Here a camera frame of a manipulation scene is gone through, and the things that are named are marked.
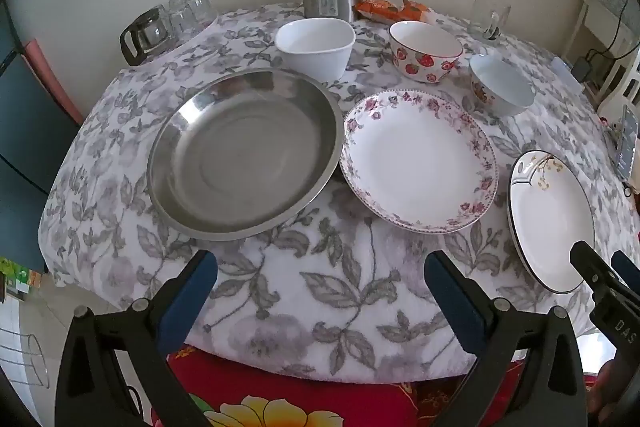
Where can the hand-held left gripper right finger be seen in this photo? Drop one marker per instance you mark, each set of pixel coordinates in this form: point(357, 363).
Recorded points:
point(450, 297)

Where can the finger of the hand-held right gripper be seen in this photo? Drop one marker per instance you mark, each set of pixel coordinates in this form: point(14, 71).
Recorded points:
point(587, 264)
point(625, 267)

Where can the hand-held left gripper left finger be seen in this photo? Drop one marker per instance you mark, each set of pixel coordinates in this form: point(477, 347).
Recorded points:
point(192, 287)

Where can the black rimmed yellow flower plate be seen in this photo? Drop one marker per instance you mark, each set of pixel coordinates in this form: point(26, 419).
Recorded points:
point(545, 217)

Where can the pink floral rimmed plate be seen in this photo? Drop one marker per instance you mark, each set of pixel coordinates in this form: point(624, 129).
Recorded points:
point(415, 162)

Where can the light blue bowl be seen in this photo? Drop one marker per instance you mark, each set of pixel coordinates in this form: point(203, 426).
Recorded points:
point(502, 82)

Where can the strawberry print bowl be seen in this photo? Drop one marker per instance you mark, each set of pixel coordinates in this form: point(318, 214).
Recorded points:
point(425, 39)

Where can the plain white bowl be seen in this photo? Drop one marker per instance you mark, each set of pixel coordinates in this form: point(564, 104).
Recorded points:
point(315, 42)

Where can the person's right hand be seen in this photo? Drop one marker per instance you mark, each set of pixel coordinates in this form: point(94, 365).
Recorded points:
point(612, 387)

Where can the grey floral tablecloth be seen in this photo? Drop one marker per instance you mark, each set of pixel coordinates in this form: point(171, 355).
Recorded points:
point(300, 287)

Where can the smartphone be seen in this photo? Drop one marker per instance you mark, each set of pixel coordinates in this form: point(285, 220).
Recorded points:
point(629, 142)

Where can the red floral cloth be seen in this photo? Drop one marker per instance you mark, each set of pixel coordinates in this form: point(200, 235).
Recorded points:
point(310, 392)

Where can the green boxes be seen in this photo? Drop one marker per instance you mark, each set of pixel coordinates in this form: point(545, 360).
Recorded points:
point(17, 279)

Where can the black charger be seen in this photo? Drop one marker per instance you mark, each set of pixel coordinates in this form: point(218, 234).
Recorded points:
point(581, 71)

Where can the white furniture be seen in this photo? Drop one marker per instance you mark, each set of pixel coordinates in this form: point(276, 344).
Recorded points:
point(612, 72)

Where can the dark blue cabinet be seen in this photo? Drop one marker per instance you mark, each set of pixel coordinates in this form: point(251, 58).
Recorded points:
point(25, 147)

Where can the pink board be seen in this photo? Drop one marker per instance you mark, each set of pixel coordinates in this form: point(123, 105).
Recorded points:
point(50, 77)

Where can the glass coffee pot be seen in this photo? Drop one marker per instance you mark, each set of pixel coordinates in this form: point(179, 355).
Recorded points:
point(147, 34)

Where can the clear drinking glass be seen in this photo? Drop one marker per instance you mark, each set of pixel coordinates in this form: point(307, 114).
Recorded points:
point(184, 26)
point(179, 3)
point(202, 7)

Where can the clear glass mug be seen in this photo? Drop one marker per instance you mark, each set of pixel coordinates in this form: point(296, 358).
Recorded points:
point(487, 14)

